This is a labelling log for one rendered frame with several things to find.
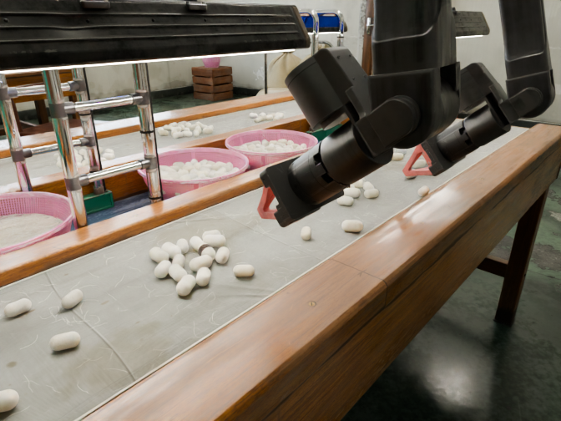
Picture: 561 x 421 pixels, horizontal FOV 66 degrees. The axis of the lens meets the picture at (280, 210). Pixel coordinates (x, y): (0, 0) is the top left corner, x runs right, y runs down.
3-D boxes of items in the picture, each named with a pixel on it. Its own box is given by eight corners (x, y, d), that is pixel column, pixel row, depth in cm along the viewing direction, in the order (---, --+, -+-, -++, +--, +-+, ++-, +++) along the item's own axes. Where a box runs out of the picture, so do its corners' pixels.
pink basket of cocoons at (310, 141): (334, 169, 130) (336, 139, 126) (275, 195, 111) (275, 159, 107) (269, 153, 146) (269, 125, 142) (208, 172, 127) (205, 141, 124)
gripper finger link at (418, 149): (389, 161, 84) (428, 136, 77) (406, 153, 89) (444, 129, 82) (407, 191, 83) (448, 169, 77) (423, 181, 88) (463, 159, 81)
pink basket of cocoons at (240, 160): (265, 187, 117) (265, 153, 113) (219, 228, 94) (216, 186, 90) (179, 175, 125) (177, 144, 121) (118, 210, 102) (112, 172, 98)
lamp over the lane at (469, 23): (489, 35, 145) (493, 11, 142) (401, 42, 102) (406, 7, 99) (465, 34, 149) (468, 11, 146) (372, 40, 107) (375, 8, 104)
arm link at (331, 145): (382, 166, 40) (409, 150, 44) (344, 102, 40) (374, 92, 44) (332, 195, 45) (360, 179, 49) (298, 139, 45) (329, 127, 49)
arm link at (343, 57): (422, 126, 34) (457, 108, 40) (348, 3, 35) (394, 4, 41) (321, 189, 43) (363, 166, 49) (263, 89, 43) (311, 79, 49)
